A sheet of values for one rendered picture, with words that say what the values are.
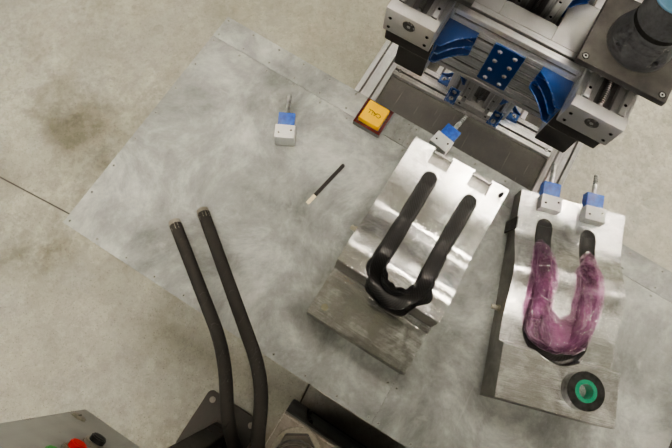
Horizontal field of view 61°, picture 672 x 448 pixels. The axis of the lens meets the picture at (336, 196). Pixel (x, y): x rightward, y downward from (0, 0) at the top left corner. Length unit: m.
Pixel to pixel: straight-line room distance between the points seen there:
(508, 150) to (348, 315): 1.14
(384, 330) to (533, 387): 0.34
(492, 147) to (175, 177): 1.23
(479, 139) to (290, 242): 1.05
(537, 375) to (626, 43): 0.76
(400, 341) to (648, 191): 1.59
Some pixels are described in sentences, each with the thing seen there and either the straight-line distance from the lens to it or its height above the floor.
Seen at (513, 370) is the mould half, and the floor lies 0.91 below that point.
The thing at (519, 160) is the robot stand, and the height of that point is 0.21.
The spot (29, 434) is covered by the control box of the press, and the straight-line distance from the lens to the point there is 0.92.
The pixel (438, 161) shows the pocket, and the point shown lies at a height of 0.86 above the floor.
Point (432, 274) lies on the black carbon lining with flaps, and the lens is 1.31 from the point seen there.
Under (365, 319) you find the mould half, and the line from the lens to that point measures 1.33.
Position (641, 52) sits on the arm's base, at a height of 1.09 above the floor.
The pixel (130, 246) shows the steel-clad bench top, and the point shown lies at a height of 0.80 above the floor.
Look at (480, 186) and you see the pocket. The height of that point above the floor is 0.86.
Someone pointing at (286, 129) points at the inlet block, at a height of 0.85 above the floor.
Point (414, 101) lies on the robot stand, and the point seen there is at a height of 0.21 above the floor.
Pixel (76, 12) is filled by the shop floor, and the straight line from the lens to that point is 2.84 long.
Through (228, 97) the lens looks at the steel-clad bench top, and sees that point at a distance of 1.56.
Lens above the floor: 2.18
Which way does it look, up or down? 73 degrees down
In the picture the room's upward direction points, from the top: 8 degrees clockwise
